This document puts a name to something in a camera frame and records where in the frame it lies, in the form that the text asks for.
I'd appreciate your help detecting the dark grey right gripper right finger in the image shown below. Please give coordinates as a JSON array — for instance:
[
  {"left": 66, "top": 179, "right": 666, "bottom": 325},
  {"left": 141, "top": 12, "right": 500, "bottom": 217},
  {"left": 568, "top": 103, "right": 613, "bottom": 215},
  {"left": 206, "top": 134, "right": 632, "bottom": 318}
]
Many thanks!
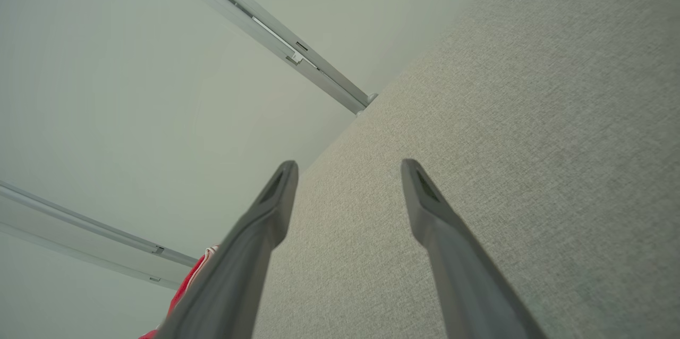
[{"left": 401, "top": 158, "right": 548, "bottom": 339}]

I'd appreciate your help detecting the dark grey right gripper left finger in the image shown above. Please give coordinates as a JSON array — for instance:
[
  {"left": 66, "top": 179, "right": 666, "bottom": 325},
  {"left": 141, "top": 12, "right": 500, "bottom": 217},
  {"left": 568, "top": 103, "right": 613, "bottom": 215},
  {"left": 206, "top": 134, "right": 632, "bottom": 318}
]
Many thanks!
[{"left": 157, "top": 160, "right": 299, "bottom": 339}]

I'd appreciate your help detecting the red Bulls 23 jersey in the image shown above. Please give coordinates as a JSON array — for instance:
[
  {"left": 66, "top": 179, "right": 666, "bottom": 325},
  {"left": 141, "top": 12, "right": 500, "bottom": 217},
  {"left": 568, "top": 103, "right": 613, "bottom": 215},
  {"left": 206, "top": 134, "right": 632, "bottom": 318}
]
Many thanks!
[{"left": 139, "top": 245, "right": 219, "bottom": 339}]

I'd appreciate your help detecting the grey partition frame profile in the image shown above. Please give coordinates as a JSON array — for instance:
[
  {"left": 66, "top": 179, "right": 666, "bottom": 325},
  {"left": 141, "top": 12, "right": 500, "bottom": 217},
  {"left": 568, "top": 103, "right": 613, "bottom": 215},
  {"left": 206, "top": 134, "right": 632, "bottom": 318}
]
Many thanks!
[
  {"left": 146, "top": 0, "right": 379, "bottom": 115},
  {"left": 0, "top": 180, "right": 198, "bottom": 291}
]

